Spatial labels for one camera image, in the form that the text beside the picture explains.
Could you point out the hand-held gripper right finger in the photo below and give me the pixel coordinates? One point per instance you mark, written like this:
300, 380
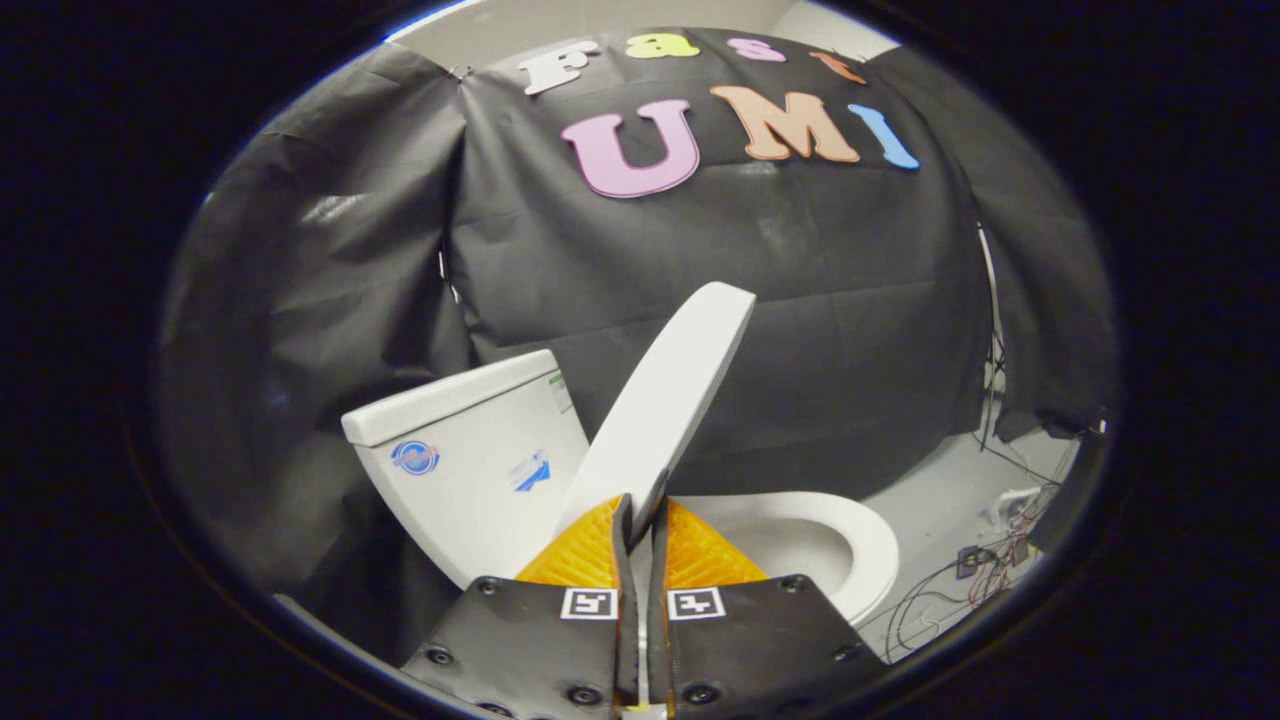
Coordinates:
657, 600

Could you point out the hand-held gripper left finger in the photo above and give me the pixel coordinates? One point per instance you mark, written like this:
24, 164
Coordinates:
626, 600

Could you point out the white toilet lid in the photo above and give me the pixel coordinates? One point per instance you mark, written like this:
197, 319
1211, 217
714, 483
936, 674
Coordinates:
660, 400

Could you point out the white ceramic toilet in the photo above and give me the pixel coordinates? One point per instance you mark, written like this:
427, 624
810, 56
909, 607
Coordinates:
470, 450

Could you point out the black backdrop cloth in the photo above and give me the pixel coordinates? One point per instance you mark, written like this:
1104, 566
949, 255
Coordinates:
750, 300

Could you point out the small dark electronic device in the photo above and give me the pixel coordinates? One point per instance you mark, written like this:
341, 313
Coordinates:
972, 561

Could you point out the black box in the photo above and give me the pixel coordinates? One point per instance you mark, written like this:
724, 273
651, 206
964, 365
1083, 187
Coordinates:
1075, 490

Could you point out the thin metal stand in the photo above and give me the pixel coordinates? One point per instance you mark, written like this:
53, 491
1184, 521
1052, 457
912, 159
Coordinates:
992, 320

